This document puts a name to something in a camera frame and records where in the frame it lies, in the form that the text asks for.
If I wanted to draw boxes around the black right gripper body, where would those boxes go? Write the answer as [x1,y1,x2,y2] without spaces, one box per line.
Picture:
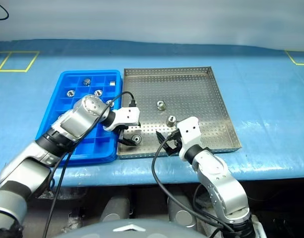
[166,128,184,151]

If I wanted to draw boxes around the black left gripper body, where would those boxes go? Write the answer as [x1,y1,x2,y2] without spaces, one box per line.
[118,125,142,142]

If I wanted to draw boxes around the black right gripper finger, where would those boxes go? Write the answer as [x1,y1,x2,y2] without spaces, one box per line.
[155,131,168,144]
[165,142,179,157]

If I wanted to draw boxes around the perforated steel tray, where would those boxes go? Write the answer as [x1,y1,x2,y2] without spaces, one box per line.
[117,66,243,160]

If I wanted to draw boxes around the blue compartment tray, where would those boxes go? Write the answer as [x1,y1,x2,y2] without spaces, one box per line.
[35,69,124,167]

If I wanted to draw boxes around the dark grey rounded shape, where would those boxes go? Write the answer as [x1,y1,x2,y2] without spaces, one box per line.
[100,195,131,223]
[167,194,197,229]

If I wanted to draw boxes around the grey rounded robot torso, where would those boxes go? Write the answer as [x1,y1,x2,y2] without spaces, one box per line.
[54,219,201,238]

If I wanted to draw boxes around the blue table cover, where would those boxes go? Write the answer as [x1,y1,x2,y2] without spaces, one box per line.
[0,38,304,188]

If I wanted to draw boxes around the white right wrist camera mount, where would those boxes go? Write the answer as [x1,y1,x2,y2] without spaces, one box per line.
[176,117,202,162]

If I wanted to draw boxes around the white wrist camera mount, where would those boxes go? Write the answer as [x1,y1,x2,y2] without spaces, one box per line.
[103,107,141,132]
[176,117,202,162]

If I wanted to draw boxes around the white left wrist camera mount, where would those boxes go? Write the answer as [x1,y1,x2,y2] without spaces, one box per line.
[103,107,141,132]

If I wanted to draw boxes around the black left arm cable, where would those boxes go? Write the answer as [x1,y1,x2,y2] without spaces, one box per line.
[42,91,138,238]

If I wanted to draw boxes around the thin black cable loop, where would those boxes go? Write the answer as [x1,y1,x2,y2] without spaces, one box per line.
[0,0,9,21]

